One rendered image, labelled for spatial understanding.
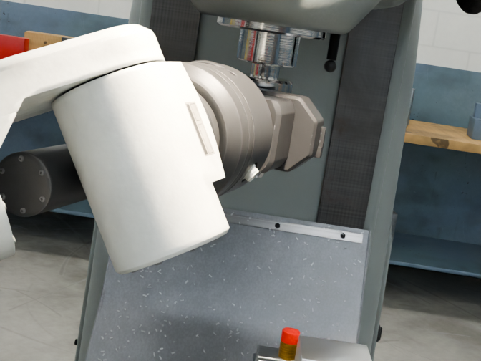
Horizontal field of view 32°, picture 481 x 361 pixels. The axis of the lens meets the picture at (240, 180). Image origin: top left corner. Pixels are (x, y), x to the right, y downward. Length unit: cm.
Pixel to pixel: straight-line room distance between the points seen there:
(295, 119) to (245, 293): 47
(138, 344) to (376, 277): 32
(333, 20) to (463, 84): 439
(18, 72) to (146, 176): 8
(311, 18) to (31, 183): 24
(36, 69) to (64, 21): 459
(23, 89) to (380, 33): 68
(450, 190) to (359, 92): 403
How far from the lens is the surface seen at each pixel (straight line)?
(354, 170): 105
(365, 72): 103
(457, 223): 510
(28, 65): 42
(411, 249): 459
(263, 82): 64
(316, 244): 105
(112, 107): 42
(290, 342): 75
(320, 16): 59
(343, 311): 104
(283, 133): 58
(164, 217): 42
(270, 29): 62
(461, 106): 498
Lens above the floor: 131
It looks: 11 degrees down
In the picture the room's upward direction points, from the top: 9 degrees clockwise
